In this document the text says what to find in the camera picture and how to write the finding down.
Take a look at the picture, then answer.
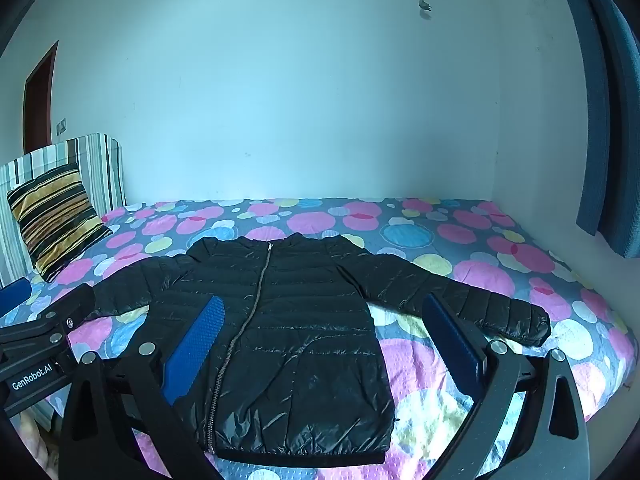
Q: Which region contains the striped headboard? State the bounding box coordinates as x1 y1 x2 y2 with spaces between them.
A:
0 132 126 291

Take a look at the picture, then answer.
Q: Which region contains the striped yellow black pillow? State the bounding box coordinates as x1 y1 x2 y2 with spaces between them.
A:
6 162 112 283

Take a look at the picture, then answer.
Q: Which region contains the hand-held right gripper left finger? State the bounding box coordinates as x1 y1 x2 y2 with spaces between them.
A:
57 295 226 480

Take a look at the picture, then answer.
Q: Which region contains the brown door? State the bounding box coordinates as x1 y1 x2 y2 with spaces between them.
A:
23 40 60 155

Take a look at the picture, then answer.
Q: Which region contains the bed with polka dot sheet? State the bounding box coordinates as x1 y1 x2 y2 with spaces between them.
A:
0 196 638 480

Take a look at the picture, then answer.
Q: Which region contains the blue curtain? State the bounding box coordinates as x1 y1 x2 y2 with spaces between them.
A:
550 0 640 258

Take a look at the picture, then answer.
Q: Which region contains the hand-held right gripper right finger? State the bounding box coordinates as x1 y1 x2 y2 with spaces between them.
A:
421 292 593 480

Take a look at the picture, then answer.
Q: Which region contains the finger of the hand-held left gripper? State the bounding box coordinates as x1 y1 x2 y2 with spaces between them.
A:
0 279 33 317
45 282 97 335

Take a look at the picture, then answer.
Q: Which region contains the black puffer jacket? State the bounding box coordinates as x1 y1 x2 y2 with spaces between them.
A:
87 232 552 466

